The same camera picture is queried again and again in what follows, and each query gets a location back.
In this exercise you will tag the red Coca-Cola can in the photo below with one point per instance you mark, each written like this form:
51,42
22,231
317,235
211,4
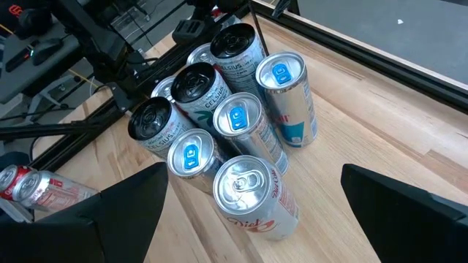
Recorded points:
22,171

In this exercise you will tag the wooden shelf with black frame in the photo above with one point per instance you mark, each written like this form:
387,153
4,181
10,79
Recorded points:
347,146

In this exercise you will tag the black mounting bracket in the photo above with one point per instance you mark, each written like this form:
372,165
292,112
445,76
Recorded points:
188,31

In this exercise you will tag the black computer mouse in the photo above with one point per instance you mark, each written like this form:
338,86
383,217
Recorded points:
47,51

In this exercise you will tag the white Celsius can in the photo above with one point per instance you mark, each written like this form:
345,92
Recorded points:
161,142
241,69
208,106

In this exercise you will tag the black cap orange logo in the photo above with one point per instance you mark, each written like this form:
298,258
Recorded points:
33,20

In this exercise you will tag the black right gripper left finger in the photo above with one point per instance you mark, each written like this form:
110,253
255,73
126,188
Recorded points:
91,237

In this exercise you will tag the blue silver Red Bull can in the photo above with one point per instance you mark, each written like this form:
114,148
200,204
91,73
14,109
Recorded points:
263,142
292,117
190,153

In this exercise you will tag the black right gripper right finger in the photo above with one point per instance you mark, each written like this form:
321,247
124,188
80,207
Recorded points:
413,233

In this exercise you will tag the dark grey desk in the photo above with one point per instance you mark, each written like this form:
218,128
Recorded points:
22,78

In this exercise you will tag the silver Diet Coke can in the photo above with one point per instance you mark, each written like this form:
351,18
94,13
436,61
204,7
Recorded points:
256,215
62,191

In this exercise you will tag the black handheld device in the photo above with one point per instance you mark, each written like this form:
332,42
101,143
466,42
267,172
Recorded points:
18,58

